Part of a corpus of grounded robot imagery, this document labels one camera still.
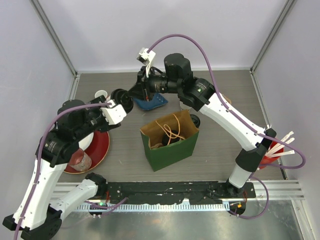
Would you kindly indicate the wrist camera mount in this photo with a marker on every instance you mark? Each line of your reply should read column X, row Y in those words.
column 113, row 113
column 146, row 57

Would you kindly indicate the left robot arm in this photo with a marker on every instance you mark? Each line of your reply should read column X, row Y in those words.
column 38, row 217

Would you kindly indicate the green paper bag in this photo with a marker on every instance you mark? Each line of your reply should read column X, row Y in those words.
column 165, row 156

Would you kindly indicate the white bowl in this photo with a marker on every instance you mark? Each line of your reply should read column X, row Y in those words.
column 85, row 142

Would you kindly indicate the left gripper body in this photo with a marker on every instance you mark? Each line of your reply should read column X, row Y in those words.
column 96, row 120

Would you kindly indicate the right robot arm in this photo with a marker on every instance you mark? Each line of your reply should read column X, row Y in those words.
column 200, row 95

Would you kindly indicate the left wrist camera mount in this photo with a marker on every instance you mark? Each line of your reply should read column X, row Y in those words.
column 113, row 113

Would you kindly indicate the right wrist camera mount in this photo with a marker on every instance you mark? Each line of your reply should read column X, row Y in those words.
column 146, row 57

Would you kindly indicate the single cardboard cup carrier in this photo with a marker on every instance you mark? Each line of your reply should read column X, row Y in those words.
column 158, row 145

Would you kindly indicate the paper wrapped straw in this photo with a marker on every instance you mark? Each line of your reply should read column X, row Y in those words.
column 275, row 146
column 280, row 154

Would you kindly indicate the blue ceramic dish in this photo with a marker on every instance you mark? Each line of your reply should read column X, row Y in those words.
column 158, row 100

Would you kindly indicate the red cup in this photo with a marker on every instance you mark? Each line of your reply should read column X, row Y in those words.
column 270, row 158

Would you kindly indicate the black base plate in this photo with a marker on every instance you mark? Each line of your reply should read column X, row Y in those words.
column 173, row 192

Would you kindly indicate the red plate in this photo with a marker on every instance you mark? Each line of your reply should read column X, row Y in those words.
column 97, row 151

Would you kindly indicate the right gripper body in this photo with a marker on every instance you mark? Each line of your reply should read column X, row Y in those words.
column 157, row 83

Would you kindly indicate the stack of black lids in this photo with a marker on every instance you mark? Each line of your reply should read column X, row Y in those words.
column 196, row 120

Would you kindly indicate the small pink mug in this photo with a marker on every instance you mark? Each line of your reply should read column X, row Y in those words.
column 102, row 93

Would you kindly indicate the stack of white paper cups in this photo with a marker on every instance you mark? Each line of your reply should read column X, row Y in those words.
column 184, row 106

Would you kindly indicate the stack of cardboard cup carriers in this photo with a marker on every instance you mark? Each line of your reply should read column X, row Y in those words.
column 227, row 99

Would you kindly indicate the pink patterned cup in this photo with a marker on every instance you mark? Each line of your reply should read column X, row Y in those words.
column 80, row 161

